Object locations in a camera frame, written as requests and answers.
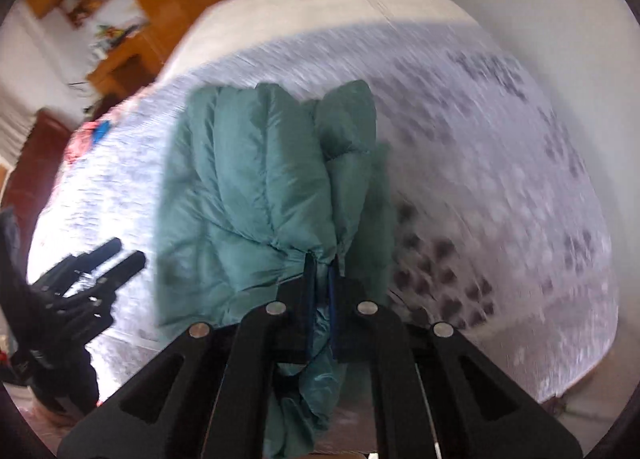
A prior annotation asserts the blue object on bed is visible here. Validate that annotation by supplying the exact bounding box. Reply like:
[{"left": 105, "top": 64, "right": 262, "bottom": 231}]
[{"left": 91, "top": 120, "right": 112, "bottom": 146}]

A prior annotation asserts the grey floral quilted bedspread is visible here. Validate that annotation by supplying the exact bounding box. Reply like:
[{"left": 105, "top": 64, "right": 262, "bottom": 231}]
[{"left": 27, "top": 24, "right": 618, "bottom": 401}]

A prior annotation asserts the red patterned cloth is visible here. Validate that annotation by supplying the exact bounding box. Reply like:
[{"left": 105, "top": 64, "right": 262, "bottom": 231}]
[{"left": 64, "top": 120, "right": 102, "bottom": 166}]

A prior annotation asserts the beige plaid bed sheet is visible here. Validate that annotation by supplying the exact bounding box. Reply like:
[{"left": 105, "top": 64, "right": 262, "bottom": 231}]
[{"left": 156, "top": 0, "right": 478, "bottom": 84}]

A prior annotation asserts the dark red wooden furniture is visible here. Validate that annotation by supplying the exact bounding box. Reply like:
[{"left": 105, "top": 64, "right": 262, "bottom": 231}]
[{"left": 2, "top": 108, "right": 72, "bottom": 271}]

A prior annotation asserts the wooden desk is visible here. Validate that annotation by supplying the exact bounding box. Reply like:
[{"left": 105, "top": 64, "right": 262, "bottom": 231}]
[{"left": 87, "top": 32, "right": 164, "bottom": 100}]

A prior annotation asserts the teal puffer jacket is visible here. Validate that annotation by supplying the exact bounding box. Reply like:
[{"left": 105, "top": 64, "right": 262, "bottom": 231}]
[{"left": 154, "top": 79, "right": 399, "bottom": 459}]

